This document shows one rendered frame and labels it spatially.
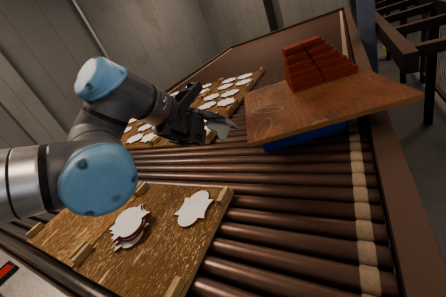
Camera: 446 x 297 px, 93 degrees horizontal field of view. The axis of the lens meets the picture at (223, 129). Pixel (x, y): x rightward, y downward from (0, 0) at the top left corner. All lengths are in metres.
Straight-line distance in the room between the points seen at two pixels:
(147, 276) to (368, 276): 0.48
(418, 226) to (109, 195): 0.52
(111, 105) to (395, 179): 0.61
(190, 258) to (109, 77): 0.45
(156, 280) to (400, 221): 0.54
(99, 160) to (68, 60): 3.55
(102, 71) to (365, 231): 0.58
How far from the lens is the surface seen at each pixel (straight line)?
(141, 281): 0.67
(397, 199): 0.60
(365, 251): 0.55
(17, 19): 3.79
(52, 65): 3.70
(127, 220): 0.80
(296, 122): 0.72
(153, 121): 0.43
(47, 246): 1.10
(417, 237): 0.55
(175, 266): 0.63
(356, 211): 0.61
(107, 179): 0.26
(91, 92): 0.37
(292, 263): 0.55
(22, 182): 0.28
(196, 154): 1.02
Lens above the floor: 1.39
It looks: 25 degrees down
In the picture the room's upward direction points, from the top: 23 degrees counter-clockwise
